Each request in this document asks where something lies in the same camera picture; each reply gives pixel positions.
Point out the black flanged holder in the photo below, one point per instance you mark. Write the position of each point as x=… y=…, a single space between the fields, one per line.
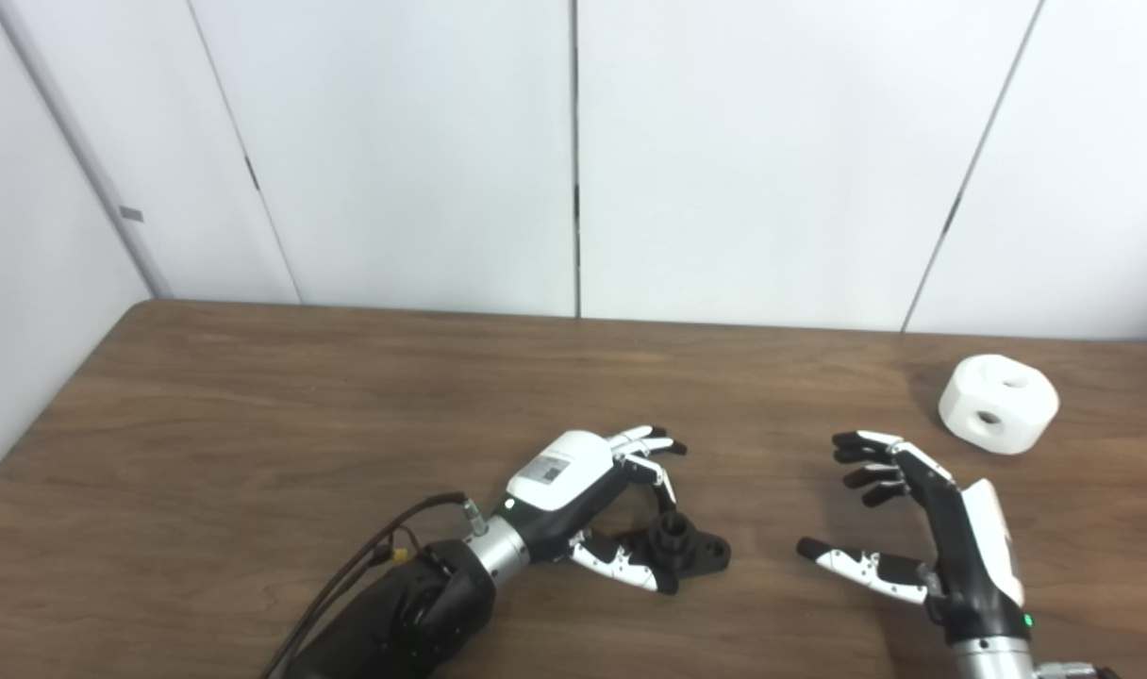
x=701 y=556

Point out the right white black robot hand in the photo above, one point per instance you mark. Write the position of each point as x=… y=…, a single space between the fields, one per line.
x=970 y=556

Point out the round white plastic piece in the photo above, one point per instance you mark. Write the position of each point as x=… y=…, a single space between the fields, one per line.
x=1031 y=424

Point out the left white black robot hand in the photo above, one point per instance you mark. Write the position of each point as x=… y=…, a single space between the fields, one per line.
x=559 y=481

